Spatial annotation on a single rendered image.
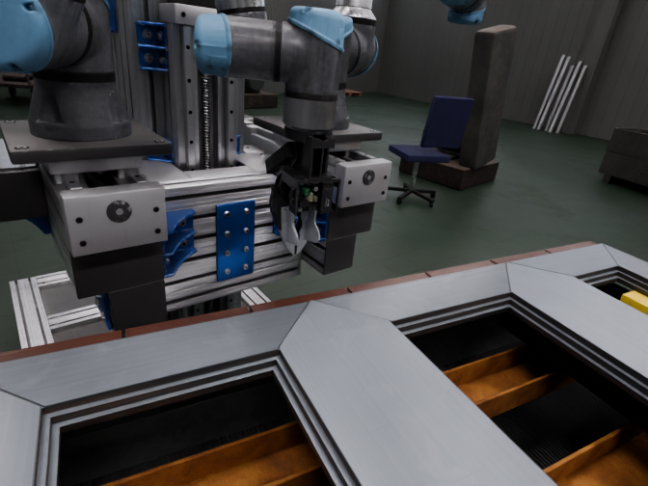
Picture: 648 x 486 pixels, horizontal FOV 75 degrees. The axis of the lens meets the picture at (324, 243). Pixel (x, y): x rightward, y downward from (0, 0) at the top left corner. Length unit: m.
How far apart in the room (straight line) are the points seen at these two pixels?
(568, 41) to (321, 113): 10.52
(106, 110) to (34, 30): 0.20
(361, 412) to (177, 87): 0.70
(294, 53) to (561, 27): 10.65
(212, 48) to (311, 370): 0.42
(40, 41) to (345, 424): 0.55
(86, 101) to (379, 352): 0.58
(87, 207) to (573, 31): 10.72
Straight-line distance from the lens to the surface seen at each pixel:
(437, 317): 0.71
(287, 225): 0.68
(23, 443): 0.53
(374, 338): 0.61
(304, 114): 0.60
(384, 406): 0.52
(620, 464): 0.85
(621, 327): 0.85
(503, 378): 0.89
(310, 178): 0.60
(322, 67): 0.59
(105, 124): 0.78
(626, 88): 10.52
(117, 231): 0.69
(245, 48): 0.59
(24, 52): 0.63
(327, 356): 0.57
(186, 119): 0.93
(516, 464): 0.52
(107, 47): 0.80
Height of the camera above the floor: 1.21
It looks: 25 degrees down
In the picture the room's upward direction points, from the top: 6 degrees clockwise
